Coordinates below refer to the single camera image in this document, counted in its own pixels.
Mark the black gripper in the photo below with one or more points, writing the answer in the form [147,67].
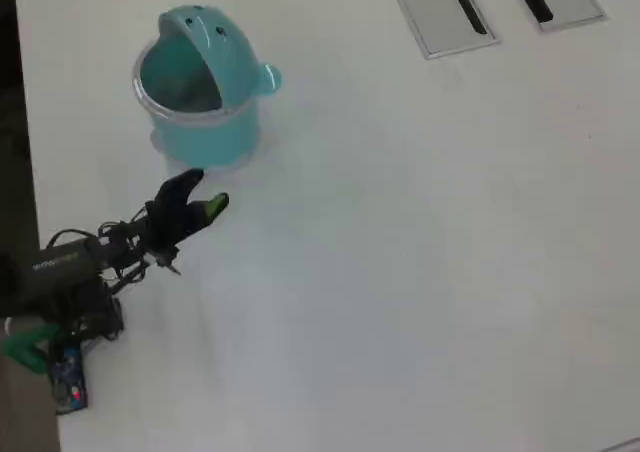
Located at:
[170,224]

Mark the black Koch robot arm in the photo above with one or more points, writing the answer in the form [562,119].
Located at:
[55,264]

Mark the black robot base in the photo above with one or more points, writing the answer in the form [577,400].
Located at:
[92,312]

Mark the teal whale-shaped bin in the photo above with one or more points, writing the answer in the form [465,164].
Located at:
[210,137]

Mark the blue controller circuit board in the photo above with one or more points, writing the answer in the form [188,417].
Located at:
[70,382]

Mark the green table clamp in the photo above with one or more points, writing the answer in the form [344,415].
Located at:
[25,349]

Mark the small wrist camera board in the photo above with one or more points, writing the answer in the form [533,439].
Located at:
[169,261]

